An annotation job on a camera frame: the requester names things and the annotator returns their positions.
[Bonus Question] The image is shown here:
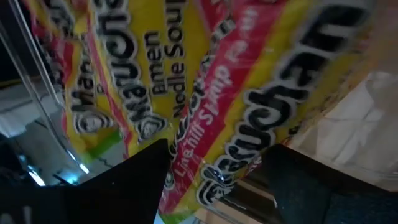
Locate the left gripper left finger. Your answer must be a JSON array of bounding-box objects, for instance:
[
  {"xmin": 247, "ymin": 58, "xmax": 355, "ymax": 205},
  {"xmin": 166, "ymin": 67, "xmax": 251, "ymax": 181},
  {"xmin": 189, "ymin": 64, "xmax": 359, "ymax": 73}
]
[{"xmin": 65, "ymin": 139, "xmax": 172, "ymax": 224}]

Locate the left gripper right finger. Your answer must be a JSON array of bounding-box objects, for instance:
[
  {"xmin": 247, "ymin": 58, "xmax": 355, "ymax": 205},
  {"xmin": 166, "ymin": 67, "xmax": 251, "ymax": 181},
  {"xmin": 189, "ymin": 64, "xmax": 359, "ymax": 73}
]
[{"xmin": 261, "ymin": 144, "xmax": 398, "ymax": 224}]

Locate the green lime shrimp ramen packet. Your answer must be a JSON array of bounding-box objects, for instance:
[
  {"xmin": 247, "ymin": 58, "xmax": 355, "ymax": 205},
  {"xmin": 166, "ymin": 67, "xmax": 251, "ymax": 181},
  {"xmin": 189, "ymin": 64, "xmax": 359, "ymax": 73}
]
[
  {"xmin": 195, "ymin": 0, "xmax": 391, "ymax": 218},
  {"xmin": 81, "ymin": 0, "xmax": 280, "ymax": 224}
]

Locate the clear plastic bin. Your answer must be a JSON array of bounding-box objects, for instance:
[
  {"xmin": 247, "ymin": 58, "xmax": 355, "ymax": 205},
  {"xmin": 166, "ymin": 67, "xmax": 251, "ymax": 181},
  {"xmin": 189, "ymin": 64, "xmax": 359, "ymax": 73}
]
[{"xmin": 0, "ymin": 0, "xmax": 398, "ymax": 224}]

